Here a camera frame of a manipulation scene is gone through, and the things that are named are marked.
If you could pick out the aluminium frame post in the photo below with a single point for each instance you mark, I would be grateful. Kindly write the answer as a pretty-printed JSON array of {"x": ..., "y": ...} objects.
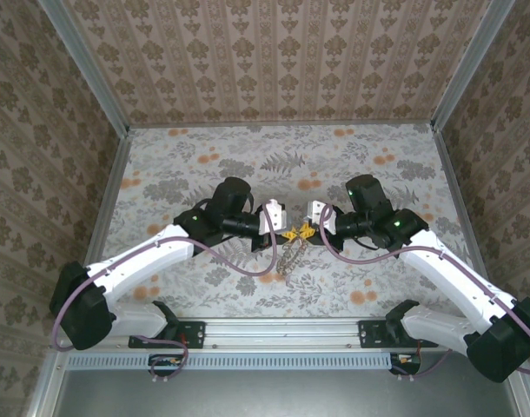
[
  {"x": 88, "y": 65},
  {"x": 469, "y": 65}
]

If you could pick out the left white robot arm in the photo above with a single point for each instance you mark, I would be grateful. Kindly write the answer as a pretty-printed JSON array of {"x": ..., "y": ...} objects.
[{"x": 134, "y": 260}]

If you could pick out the thin aluminium frame rail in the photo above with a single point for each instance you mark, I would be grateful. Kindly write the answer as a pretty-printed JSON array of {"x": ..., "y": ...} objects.
[{"x": 282, "y": 125}]

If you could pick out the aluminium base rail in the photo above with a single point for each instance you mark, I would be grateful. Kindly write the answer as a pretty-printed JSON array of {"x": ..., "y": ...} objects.
[{"x": 282, "y": 334}]

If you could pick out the grey metal sheet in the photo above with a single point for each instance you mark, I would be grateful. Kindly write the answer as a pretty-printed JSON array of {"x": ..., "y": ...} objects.
[{"x": 269, "y": 395}]

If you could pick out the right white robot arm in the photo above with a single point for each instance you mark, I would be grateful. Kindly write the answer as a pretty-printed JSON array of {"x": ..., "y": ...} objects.
[{"x": 456, "y": 278}]

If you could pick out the small control board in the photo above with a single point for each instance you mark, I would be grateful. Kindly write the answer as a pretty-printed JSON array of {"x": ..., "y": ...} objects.
[
  {"x": 165, "y": 362},
  {"x": 406, "y": 362}
]

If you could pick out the aluminium frame side rail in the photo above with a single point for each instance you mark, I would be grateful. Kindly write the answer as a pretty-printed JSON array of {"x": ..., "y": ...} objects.
[
  {"x": 455, "y": 195},
  {"x": 104, "y": 208}
]

